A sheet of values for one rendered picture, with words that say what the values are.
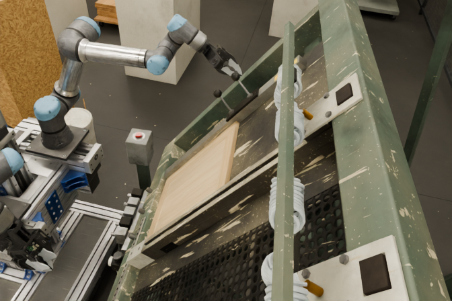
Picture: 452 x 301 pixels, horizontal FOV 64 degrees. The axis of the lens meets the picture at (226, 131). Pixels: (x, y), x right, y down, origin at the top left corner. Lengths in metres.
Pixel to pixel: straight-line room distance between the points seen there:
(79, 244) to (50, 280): 0.26
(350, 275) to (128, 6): 3.49
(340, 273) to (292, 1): 4.51
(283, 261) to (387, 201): 0.23
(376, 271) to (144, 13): 3.45
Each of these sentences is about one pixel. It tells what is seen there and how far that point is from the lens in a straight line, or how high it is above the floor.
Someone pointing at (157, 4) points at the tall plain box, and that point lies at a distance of 3.70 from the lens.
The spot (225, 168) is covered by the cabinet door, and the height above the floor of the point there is 1.34.
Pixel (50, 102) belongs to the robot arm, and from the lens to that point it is 1.90.
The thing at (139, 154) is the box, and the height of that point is 0.84.
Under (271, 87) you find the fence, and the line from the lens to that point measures 1.44.
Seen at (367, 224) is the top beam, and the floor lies 1.87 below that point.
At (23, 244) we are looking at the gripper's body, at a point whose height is 1.47.
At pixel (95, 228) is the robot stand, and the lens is 2.65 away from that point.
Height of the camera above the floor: 2.37
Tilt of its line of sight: 43 degrees down
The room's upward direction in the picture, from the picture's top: 5 degrees clockwise
